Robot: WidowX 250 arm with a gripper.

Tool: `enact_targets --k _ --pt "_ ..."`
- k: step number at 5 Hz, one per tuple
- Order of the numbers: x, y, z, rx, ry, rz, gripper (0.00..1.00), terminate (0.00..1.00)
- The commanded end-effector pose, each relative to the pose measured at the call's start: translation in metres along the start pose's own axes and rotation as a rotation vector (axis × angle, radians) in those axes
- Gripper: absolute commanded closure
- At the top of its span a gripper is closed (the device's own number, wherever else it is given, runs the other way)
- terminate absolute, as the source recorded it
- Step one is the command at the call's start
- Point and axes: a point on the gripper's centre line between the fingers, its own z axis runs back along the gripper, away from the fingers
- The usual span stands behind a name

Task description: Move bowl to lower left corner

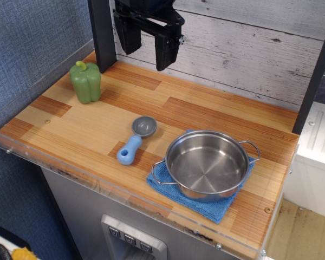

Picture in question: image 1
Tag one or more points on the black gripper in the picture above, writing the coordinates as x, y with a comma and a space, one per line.
157, 18

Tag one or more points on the yellow object at corner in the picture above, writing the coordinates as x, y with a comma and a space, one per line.
23, 254

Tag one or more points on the silver toy fridge cabinet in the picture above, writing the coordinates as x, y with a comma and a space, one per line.
82, 208

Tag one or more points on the stainless steel sauce pot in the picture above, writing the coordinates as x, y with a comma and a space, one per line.
206, 166

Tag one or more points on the grey blue toy scoop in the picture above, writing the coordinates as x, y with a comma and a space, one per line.
142, 127

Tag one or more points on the green toy bell pepper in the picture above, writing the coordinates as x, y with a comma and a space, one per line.
86, 80

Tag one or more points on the black right vertical post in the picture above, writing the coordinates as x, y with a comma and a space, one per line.
310, 92

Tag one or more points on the black left vertical post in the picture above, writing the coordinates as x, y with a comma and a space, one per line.
102, 29

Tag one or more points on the black vertical post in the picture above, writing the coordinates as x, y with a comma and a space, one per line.
310, 92
102, 29

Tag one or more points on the clear acrylic edge guard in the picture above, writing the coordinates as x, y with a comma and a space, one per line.
49, 126

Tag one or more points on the white side unit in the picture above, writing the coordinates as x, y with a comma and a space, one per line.
305, 183

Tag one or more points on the silver dispenser button panel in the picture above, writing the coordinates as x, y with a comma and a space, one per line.
127, 242

